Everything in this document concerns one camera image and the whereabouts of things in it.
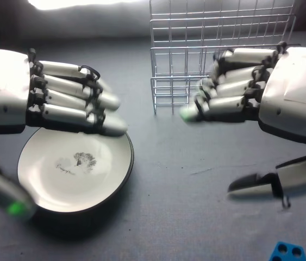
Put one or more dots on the grey bowl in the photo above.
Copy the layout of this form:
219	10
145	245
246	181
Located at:
133	160

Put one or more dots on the white backdrop cloth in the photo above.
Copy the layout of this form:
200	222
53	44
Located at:
87	21

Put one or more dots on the white plate with tree print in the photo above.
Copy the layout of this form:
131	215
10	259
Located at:
68	179

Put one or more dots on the grey table cloth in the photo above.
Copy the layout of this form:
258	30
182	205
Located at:
182	190

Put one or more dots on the blue pentagon block with holes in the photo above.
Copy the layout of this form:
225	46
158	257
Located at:
288	257

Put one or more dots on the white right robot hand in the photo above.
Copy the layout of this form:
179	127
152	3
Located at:
294	89

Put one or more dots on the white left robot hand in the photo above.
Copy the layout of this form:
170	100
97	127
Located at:
3	89

